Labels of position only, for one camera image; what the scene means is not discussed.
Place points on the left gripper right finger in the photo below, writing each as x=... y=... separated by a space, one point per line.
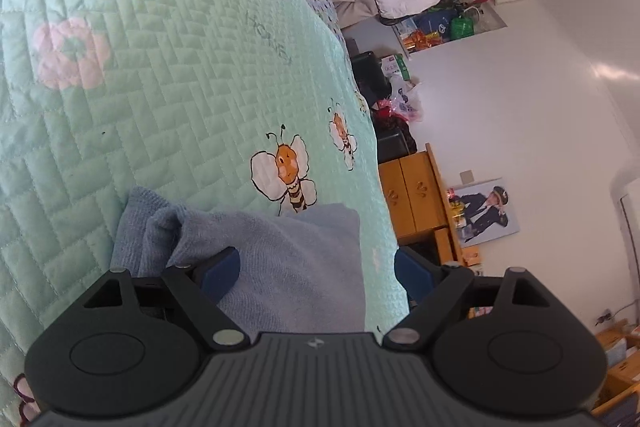
x=438 y=293

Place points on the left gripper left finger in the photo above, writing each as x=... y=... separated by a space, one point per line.
x=198 y=288

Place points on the blue fleece pants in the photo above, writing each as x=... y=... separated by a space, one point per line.
x=299 y=273

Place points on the police officer poster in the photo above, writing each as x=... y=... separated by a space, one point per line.
x=482 y=212

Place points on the black chair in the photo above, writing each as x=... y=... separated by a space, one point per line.
x=391 y=129

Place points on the green quilted bee bedspread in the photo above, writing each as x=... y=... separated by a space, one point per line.
x=100 y=96

